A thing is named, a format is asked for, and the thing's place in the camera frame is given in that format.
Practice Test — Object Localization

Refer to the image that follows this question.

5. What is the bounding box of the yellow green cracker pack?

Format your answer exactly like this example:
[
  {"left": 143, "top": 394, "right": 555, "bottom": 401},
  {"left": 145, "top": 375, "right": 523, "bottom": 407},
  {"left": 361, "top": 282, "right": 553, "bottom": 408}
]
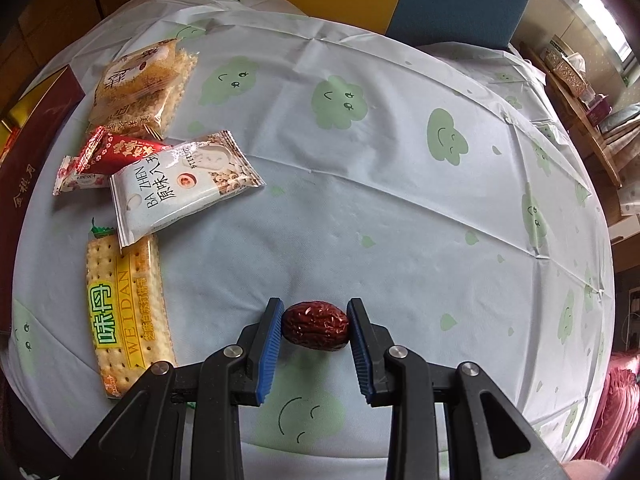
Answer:
[{"left": 86, "top": 226, "right": 177, "bottom": 399}]

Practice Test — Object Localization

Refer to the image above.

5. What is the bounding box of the dried red date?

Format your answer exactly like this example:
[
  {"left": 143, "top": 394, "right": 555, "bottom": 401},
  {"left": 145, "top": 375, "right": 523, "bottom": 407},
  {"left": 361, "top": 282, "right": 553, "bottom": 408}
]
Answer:
[{"left": 281, "top": 301, "right": 349, "bottom": 351}]

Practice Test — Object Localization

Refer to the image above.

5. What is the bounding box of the white ba zhen snack pack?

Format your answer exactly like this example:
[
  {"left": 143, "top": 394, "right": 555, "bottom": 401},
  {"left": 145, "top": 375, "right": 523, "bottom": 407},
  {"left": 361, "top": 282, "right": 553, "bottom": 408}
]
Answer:
[{"left": 110, "top": 130, "right": 265, "bottom": 247}]

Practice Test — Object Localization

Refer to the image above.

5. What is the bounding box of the pink rose candy pack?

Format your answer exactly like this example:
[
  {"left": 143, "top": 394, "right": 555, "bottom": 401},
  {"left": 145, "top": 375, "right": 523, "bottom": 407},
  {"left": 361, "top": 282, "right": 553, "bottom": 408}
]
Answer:
[{"left": 52, "top": 156, "right": 111, "bottom": 196}]

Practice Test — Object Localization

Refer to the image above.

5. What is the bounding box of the red wedding candy pack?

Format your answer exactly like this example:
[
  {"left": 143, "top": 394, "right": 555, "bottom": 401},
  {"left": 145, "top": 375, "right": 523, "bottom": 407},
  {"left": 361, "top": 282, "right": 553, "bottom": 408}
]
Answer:
[{"left": 76, "top": 127, "right": 170, "bottom": 176}]

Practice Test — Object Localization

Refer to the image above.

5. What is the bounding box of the puffed rice bar pack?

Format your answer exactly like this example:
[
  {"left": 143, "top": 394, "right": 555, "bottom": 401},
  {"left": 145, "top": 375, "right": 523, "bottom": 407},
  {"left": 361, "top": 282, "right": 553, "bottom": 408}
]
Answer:
[{"left": 88, "top": 49, "right": 198, "bottom": 141}]

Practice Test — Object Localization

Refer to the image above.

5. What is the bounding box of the orange round cake pack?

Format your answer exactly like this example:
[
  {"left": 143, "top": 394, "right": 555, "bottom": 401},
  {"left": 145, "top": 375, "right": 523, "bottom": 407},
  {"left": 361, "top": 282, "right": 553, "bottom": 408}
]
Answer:
[{"left": 93, "top": 39, "right": 179, "bottom": 107}]

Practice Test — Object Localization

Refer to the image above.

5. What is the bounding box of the white green patterned tablecloth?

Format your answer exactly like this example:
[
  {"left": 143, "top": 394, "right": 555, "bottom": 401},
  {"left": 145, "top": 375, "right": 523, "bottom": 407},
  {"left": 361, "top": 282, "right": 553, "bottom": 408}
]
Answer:
[{"left": 0, "top": 0, "right": 616, "bottom": 480}]

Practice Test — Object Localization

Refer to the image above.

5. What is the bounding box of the wooden side desk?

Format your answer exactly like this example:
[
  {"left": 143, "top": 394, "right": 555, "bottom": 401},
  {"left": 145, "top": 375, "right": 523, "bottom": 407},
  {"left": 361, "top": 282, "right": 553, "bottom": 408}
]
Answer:
[{"left": 519, "top": 41, "right": 624, "bottom": 189}]

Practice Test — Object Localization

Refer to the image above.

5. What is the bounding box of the red gold gift box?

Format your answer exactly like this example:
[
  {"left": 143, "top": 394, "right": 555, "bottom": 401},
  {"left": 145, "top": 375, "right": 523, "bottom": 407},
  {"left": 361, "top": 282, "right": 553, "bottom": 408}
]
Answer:
[{"left": 0, "top": 65, "right": 85, "bottom": 336}]

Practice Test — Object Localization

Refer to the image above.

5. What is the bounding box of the tissue box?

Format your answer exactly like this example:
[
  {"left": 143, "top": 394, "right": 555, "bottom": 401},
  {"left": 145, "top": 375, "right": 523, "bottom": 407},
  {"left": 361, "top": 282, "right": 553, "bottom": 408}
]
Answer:
[{"left": 542, "top": 35, "right": 587, "bottom": 98}]

